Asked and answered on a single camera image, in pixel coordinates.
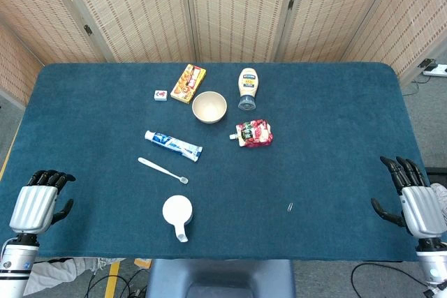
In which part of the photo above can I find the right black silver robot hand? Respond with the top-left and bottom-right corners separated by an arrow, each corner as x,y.
370,156 -> 447,241

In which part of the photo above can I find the grey crumpled cloth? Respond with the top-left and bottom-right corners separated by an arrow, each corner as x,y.
429,181 -> 447,224

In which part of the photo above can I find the white toothbrush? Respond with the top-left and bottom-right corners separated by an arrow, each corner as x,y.
137,156 -> 189,185

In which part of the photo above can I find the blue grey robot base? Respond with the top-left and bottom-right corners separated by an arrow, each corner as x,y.
145,258 -> 297,298

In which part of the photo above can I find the bamboo folding screen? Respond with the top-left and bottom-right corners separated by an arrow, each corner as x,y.
0,0 -> 447,107

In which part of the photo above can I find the thin black floor cable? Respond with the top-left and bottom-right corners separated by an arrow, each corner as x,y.
351,261 -> 434,298

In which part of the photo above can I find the blue white toothpaste tube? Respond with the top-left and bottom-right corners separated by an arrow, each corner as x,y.
144,130 -> 204,163

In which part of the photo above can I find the beige bowl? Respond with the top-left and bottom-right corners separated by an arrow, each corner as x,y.
191,91 -> 228,124

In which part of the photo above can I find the white measuring scoop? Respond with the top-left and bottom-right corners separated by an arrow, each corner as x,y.
161,195 -> 193,244

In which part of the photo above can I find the red spout pouch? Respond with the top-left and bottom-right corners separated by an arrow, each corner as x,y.
228,119 -> 274,148

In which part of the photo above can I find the mayonnaise squeeze bottle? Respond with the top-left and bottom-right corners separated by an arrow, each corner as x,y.
237,67 -> 258,111

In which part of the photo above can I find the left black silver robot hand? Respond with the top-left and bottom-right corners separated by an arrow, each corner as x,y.
8,169 -> 76,236

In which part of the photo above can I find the blue tablecloth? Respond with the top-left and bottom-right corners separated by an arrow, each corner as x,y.
0,61 -> 429,263

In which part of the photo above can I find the white crumpled cloth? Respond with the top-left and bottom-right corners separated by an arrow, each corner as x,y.
27,258 -> 125,295

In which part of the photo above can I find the yellow orange food box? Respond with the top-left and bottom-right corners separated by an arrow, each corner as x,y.
170,64 -> 207,105

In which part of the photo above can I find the white power strip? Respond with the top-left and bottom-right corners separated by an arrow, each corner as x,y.
423,64 -> 447,78

